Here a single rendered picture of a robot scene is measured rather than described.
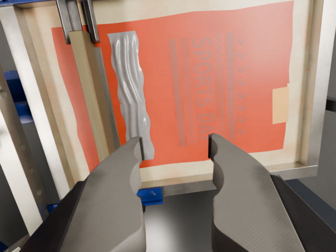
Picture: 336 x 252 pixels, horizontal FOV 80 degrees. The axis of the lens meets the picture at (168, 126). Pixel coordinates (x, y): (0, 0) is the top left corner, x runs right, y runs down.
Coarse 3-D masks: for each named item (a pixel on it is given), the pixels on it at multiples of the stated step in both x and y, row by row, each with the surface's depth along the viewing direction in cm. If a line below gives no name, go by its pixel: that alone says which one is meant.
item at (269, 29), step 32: (160, 32) 51; (192, 32) 52; (224, 32) 52; (256, 32) 52; (288, 32) 53; (64, 64) 52; (160, 64) 54; (256, 64) 55; (288, 64) 55; (160, 96) 56
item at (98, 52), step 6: (96, 48) 48; (96, 54) 48; (102, 60) 49; (102, 66) 49; (102, 72) 50; (102, 78) 50; (102, 84) 50; (108, 90) 51; (108, 96) 51; (108, 102) 52; (108, 108) 52; (108, 114) 53; (114, 120) 53; (114, 126) 54; (114, 132) 54; (114, 138) 55
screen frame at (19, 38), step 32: (96, 0) 48; (320, 0) 49; (320, 32) 50; (32, 64) 49; (320, 64) 52; (32, 96) 51; (320, 96) 55; (320, 128) 58; (64, 160) 58; (64, 192) 59
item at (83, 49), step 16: (80, 32) 41; (80, 48) 42; (80, 64) 43; (96, 64) 48; (80, 80) 44; (96, 80) 46; (96, 96) 45; (96, 112) 46; (96, 128) 47; (96, 144) 48; (112, 144) 53
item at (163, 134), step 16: (256, 96) 58; (80, 112) 56; (160, 112) 57; (256, 112) 59; (80, 128) 58; (160, 128) 59; (256, 128) 61; (272, 128) 61; (160, 144) 60; (176, 144) 61; (240, 144) 62; (256, 144) 62; (272, 144) 62; (96, 160) 61; (144, 160) 62; (160, 160) 62; (176, 160) 62; (192, 160) 63
